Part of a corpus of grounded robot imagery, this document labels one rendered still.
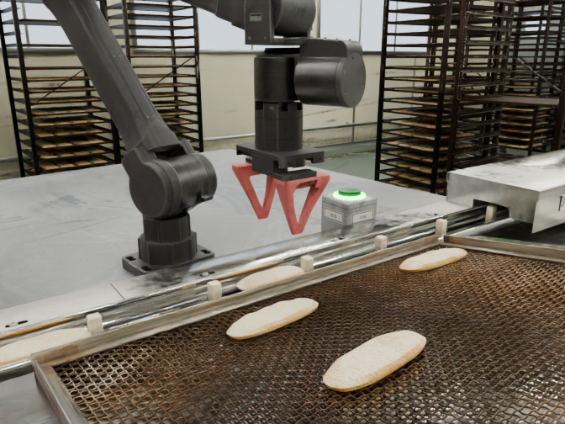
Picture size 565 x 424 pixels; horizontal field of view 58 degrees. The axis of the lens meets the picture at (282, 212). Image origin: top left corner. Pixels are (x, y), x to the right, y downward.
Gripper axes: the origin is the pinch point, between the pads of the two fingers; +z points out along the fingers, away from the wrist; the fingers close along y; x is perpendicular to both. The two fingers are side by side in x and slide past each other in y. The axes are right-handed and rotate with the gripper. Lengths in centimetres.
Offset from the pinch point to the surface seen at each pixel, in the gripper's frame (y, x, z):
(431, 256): 15.5, 10.5, 2.3
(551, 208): 9, 50, 5
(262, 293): 9.7, -8.8, 3.8
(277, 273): 0.4, -0.6, 7.1
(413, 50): -441, 527, -24
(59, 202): -67, -13, 11
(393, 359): 29.9, -11.4, -0.1
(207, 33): -440, 217, -40
